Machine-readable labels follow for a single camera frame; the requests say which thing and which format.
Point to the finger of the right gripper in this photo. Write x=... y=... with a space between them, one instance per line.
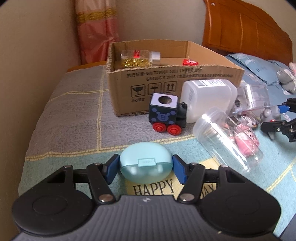
x=287 y=128
x=288 y=106

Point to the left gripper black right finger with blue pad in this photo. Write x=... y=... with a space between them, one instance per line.
x=193 y=176

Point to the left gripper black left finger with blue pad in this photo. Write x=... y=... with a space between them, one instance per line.
x=98 y=176

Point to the light blue earbuds case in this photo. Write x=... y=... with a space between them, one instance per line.
x=146 y=162

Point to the red toy train car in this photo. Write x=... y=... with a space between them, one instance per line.
x=188 y=62

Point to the clear capsule bottle silver cap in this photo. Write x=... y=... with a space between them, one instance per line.
x=140 y=58

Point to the small grey figurine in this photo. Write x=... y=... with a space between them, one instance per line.
x=270 y=114

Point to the grey plush toy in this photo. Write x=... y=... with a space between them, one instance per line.
x=286 y=79

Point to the clear plastic box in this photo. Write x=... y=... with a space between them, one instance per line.
x=251 y=97

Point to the pink fabric item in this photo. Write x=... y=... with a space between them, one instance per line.
x=292 y=67

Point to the blue floral bed sheet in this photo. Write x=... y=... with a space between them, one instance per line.
x=277 y=94

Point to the pink toy in cup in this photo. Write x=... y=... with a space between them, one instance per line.
x=246 y=140

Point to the blue floral pillow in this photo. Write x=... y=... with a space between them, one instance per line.
x=266 y=70

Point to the clear plastic cup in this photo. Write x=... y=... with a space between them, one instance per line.
x=215 y=131

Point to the grey checked table mat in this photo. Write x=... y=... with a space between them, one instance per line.
x=78 y=127

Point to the blue black toy train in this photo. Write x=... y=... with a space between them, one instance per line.
x=167 y=114

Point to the white translucent plastic bottle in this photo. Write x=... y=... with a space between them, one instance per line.
x=201 y=95

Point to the wooden bed headboard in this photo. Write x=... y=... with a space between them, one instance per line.
x=240 y=27

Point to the open cardboard box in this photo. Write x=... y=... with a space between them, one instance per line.
x=131 y=88

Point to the pink patterned curtain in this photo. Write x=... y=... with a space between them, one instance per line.
x=97 y=28

